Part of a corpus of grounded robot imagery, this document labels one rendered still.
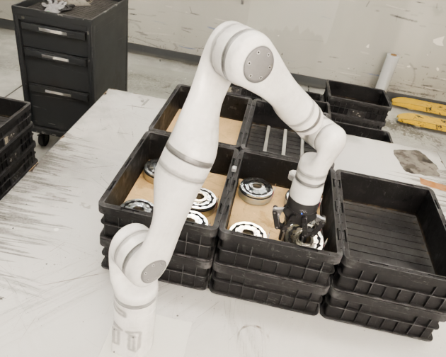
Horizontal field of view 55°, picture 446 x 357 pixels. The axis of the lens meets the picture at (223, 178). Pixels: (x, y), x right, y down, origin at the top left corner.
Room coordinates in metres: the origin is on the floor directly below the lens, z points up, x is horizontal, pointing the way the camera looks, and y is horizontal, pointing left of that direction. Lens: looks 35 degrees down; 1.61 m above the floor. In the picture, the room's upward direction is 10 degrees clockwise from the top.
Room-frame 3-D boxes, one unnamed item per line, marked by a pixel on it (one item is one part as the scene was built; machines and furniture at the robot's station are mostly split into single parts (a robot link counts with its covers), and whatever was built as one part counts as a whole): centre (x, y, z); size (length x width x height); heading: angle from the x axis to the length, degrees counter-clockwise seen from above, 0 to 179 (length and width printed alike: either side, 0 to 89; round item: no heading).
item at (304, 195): (0.87, -0.20, 1.04); 0.11 x 0.09 x 0.06; 175
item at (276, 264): (0.95, -0.17, 0.87); 0.40 x 0.30 x 0.11; 176
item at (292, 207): (0.85, -0.20, 0.97); 0.08 x 0.08 x 0.09
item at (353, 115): (2.70, -0.77, 0.37); 0.40 x 0.30 x 0.45; 87
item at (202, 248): (0.97, 0.13, 0.87); 0.40 x 0.30 x 0.11; 176
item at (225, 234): (0.95, -0.17, 0.92); 0.40 x 0.30 x 0.02; 176
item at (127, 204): (0.87, 0.21, 0.86); 0.10 x 0.10 x 0.01
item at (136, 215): (0.97, 0.13, 0.92); 0.40 x 0.30 x 0.02; 176
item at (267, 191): (1.07, -0.10, 0.86); 0.10 x 0.10 x 0.01
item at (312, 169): (0.84, -0.21, 1.14); 0.09 x 0.07 x 0.15; 36
